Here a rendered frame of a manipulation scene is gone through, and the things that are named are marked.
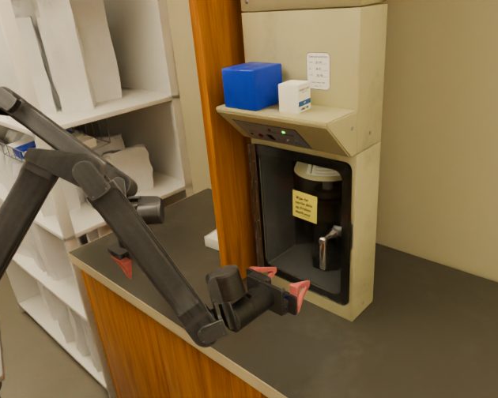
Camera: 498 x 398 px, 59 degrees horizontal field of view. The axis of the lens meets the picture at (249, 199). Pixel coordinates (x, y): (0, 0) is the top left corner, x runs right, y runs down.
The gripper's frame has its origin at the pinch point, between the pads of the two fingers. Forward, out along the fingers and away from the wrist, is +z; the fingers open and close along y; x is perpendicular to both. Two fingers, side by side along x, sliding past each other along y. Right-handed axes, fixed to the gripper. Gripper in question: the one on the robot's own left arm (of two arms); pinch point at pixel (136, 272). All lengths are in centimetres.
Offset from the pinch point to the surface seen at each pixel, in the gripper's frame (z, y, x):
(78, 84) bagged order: -38, 35, 82
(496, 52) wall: -47, 77, -59
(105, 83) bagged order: -34, 53, 92
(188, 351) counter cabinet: 28.2, 6.4, -8.3
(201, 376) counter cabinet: 34.8, 6.5, -13.0
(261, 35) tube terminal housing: -56, 33, -20
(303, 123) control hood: -41, 22, -40
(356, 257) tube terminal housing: -4, 35, -46
